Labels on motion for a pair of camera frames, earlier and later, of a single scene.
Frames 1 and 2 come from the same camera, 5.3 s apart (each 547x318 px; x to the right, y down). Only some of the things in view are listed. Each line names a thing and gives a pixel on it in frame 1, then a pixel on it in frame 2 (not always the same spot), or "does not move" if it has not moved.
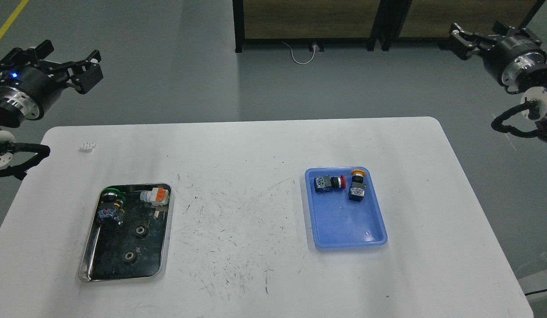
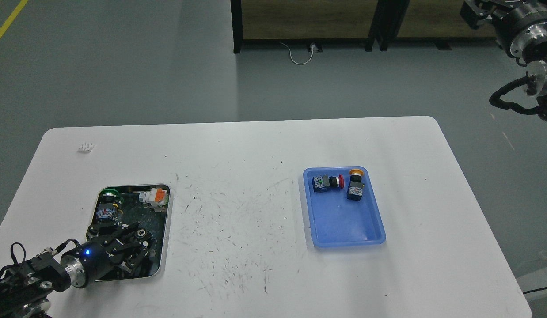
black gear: (142, 232) does not move
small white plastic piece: (88, 146) does not move
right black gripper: (507, 56) → (510, 17)
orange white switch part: (157, 196) does not move
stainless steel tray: (129, 234) does not move
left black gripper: (28, 84) → (99, 258)
